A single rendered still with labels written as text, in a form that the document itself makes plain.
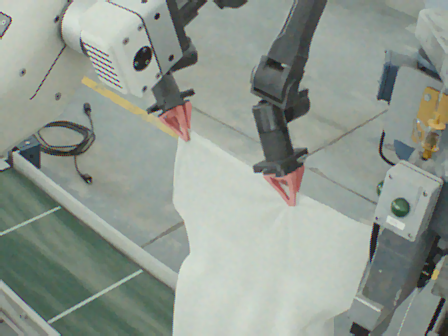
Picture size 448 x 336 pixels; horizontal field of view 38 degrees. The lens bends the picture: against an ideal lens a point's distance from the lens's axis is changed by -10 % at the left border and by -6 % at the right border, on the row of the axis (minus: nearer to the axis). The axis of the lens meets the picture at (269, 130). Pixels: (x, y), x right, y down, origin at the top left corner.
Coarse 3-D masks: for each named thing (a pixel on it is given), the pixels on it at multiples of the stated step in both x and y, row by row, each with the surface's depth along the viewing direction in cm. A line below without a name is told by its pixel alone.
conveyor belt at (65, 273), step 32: (0, 192) 228; (32, 192) 233; (0, 224) 213; (32, 224) 217; (64, 224) 221; (0, 256) 199; (32, 256) 203; (64, 256) 206; (96, 256) 210; (32, 288) 190; (64, 288) 193; (96, 288) 197; (128, 288) 200; (160, 288) 203; (64, 320) 182; (96, 320) 185; (128, 320) 188; (160, 320) 191
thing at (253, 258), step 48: (192, 144) 149; (192, 192) 154; (240, 192) 143; (288, 192) 135; (192, 240) 154; (240, 240) 147; (288, 240) 139; (336, 240) 132; (192, 288) 152; (240, 288) 144; (288, 288) 141; (336, 288) 136
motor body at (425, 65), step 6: (420, 48) 145; (420, 54) 141; (426, 54) 142; (420, 60) 141; (426, 60) 139; (420, 66) 143; (426, 66) 139; (432, 66) 138; (426, 72) 141; (432, 72) 139; (438, 78) 139; (396, 144) 151; (402, 144) 148; (396, 150) 150; (402, 150) 148; (408, 150) 147; (402, 156) 149; (408, 156) 147
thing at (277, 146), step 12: (264, 132) 131; (276, 132) 130; (288, 132) 132; (264, 144) 132; (276, 144) 131; (288, 144) 132; (264, 156) 133; (276, 156) 131; (288, 156) 132; (300, 156) 135; (264, 168) 130; (276, 168) 129
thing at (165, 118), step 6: (174, 108) 146; (180, 108) 147; (162, 114) 149; (168, 114) 149; (174, 114) 147; (180, 114) 147; (162, 120) 150; (168, 120) 150; (180, 120) 147; (168, 126) 150; (174, 126) 150; (186, 126) 148; (180, 132) 150; (186, 132) 148; (186, 138) 149
